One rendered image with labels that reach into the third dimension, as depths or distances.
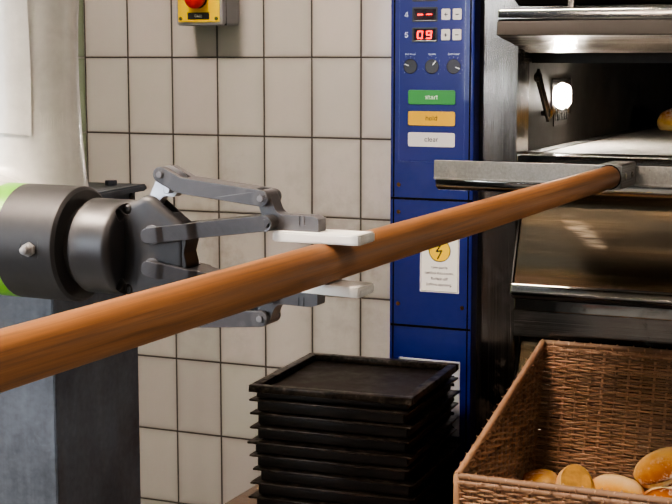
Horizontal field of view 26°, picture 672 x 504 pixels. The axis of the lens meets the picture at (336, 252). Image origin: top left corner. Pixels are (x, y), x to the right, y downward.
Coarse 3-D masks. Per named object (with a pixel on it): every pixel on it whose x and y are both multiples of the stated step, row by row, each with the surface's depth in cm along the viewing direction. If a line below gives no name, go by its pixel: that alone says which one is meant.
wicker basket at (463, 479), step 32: (544, 352) 258; (576, 352) 256; (608, 352) 253; (640, 352) 251; (512, 384) 244; (576, 384) 255; (608, 384) 253; (640, 384) 250; (512, 416) 243; (576, 416) 254; (608, 416) 252; (640, 416) 250; (480, 448) 226; (512, 448) 243; (544, 448) 255; (576, 448) 253; (608, 448) 251; (480, 480) 216; (512, 480) 215
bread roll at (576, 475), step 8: (576, 464) 248; (560, 472) 246; (568, 472) 246; (576, 472) 246; (584, 472) 246; (560, 480) 244; (568, 480) 244; (576, 480) 244; (584, 480) 245; (592, 480) 245
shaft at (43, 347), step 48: (528, 192) 153; (576, 192) 169; (384, 240) 114; (432, 240) 124; (192, 288) 87; (240, 288) 91; (288, 288) 98; (0, 336) 70; (48, 336) 73; (96, 336) 76; (144, 336) 81; (0, 384) 69
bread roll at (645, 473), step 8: (664, 448) 242; (648, 456) 243; (656, 456) 241; (664, 456) 241; (640, 464) 243; (648, 464) 242; (656, 464) 241; (664, 464) 240; (640, 472) 243; (648, 472) 241; (656, 472) 241; (664, 472) 240; (640, 480) 243; (648, 480) 241; (656, 480) 241; (664, 480) 240; (648, 488) 243
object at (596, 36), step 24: (504, 24) 242; (528, 24) 241; (552, 24) 239; (576, 24) 237; (600, 24) 236; (624, 24) 234; (648, 24) 233; (528, 48) 255; (552, 48) 254; (576, 48) 252; (600, 48) 251; (624, 48) 249; (648, 48) 247
